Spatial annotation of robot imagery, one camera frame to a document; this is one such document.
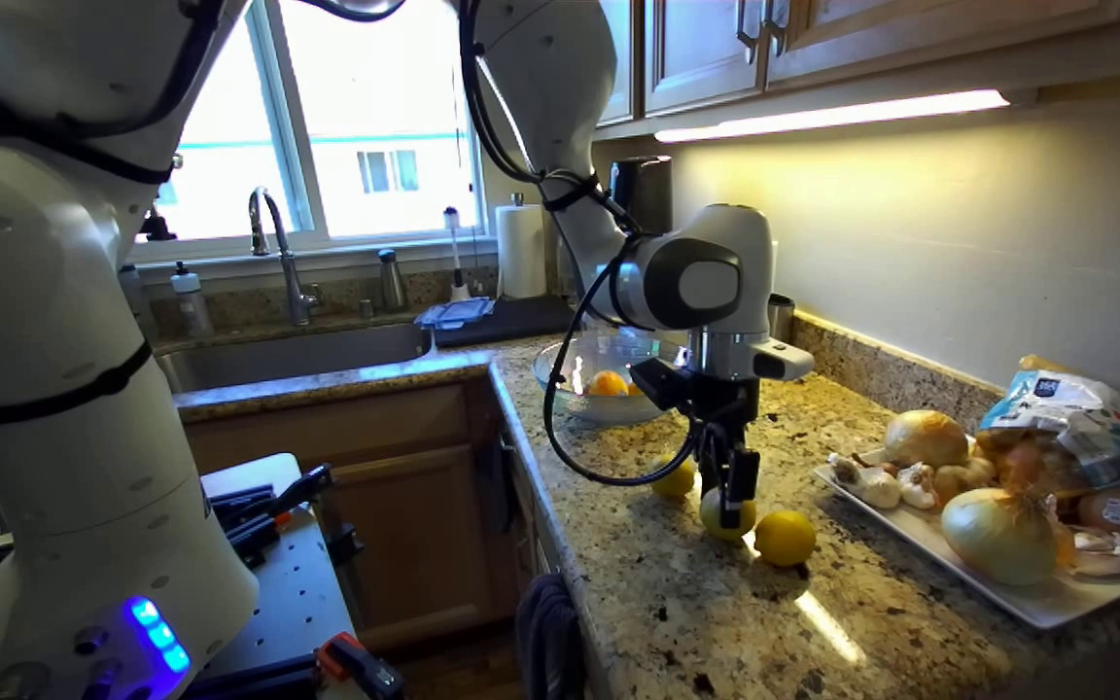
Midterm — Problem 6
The right upper wooden cabinet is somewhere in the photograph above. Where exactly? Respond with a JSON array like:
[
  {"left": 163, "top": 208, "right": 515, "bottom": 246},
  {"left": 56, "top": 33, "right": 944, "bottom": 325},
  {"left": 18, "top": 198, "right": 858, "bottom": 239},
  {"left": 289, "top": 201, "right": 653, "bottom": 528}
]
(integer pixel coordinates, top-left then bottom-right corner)
[{"left": 595, "top": 0, "right": 1120, "bottom": 139}]

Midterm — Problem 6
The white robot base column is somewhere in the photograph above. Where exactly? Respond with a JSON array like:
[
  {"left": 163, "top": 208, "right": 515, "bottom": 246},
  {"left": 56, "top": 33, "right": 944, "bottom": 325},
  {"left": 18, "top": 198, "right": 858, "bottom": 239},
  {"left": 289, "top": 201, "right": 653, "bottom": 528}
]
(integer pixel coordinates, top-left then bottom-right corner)
[{"left": 0, "top": 0, "right": 257, "bottom": 700}]

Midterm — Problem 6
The dark hanging towel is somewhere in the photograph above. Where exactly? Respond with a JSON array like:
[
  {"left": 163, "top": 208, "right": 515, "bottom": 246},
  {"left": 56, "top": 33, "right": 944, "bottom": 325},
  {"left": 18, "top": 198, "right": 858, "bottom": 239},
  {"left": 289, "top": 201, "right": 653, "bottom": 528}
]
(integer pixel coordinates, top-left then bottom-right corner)
[{"left": 517, "top": 576, "right": 587, "bottom": 700}]

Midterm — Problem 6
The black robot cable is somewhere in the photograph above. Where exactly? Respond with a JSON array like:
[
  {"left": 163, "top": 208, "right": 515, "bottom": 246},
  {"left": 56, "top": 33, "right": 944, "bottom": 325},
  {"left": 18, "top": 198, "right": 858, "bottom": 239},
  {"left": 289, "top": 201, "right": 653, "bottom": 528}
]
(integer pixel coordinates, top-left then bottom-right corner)
[{"left": 454, "top": 0, "right": 709, "bottom": 489}]

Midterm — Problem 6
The steel cup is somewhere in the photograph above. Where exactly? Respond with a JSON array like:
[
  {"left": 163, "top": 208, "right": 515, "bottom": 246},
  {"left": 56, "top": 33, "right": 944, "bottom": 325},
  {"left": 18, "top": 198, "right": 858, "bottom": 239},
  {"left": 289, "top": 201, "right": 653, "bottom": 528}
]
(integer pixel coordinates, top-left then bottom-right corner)
[{"left": 770, "top": 291, "right": 797, "bottom": 343}]

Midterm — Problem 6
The under cabinet light strip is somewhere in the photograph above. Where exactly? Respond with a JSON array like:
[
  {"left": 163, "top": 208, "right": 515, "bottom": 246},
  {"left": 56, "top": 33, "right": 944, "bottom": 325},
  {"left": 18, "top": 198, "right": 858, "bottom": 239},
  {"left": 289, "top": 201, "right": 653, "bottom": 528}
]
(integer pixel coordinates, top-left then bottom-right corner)
[{"left": 653, "top": 91, "right": 1012, "bottom": 144}]

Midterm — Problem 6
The yellow onion back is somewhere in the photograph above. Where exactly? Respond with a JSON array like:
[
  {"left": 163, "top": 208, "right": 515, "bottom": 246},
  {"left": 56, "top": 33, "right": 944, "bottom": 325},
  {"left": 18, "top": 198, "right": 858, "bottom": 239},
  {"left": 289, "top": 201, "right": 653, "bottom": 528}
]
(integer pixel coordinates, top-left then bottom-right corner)
[{"left": 884, "top": 409, "right": 968, "bottom": 466}]

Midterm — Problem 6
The yellow onion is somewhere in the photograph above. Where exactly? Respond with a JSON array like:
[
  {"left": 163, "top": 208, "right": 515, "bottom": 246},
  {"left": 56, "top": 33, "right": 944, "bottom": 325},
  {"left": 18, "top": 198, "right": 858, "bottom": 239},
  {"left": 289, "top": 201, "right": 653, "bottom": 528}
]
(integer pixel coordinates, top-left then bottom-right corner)
[
  {"left": 940, "top": 488, "right": 1056, "bottom": 586},
  {"left": 884, "top": 409, "right": 968, "bottom": 466}
]

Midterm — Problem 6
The white paper towel roll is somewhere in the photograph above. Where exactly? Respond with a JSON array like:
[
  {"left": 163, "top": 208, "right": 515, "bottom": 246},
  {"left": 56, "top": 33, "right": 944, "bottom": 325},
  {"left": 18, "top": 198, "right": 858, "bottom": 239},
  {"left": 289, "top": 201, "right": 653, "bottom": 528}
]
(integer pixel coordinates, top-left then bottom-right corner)
[{"left": 494, "top": 208, "right": 547, "bottom": 299}]

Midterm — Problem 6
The soap dispenser bottle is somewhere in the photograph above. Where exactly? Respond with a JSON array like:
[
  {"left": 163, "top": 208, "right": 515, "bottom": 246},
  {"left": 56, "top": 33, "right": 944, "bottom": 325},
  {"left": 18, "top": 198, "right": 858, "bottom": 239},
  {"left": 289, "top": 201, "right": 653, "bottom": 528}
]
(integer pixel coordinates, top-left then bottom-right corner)
[{"left": 170, "top": 261, "right": 209, "bottom": 338}]

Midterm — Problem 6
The yellow onion front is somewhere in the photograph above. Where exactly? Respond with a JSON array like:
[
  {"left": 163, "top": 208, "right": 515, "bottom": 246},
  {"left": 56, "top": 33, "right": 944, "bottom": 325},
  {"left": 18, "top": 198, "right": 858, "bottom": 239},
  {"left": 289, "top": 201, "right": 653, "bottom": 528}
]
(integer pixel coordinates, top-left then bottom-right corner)
[{"left": 940, "top": 488, "right": 1056, "bottom": 586}]

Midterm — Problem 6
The chrome kitchen faucet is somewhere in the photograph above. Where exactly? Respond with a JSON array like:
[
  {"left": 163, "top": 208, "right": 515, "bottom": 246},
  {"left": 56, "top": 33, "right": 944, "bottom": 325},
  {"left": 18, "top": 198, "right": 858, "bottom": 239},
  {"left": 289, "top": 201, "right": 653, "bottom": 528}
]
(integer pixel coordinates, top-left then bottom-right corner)
[{"left": 248, "top": 189, "right": 314, "bottom": 329}]

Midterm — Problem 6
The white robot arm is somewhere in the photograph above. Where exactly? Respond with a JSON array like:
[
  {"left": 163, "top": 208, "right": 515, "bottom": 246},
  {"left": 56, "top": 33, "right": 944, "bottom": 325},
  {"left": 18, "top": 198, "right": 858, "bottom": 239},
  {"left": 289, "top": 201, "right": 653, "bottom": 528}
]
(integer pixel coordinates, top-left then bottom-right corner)
[{"left": 452, "top": 0, "right": 808, "bottom": 518}]

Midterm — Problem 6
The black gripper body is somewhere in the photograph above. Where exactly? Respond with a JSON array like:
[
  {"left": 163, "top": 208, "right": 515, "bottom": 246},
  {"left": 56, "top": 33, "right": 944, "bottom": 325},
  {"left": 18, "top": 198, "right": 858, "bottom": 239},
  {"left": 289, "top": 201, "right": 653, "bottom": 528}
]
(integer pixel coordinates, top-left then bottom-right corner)
[{"left": 631, "top": 338, "right": 813, "bottom": 443}]

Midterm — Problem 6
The blue white plastic bag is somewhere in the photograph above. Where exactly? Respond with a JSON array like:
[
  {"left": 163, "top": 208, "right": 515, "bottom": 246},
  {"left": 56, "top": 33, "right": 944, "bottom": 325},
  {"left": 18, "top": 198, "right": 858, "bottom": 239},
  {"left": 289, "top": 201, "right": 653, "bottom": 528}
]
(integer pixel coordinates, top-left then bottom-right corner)
[{"left": 981, "top": 370, "right": 1120, "bottom": 488}]

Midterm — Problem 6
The green glass bowl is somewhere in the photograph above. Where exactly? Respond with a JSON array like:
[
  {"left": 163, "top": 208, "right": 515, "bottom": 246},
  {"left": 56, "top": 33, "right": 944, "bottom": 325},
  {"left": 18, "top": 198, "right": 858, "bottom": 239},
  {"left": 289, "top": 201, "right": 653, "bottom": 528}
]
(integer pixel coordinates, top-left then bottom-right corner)
[{"left": 530, "top": 329, "right": 688, "bottom": 427}]

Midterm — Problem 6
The white rectangular plate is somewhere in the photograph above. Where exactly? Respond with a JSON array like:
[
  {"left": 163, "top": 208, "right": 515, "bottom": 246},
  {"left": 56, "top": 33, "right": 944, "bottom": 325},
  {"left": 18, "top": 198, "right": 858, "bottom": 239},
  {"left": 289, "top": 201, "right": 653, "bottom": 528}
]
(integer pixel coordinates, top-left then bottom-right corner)
[{"left": 820, "top": 459, "right": 1120, "bottom": 629}]

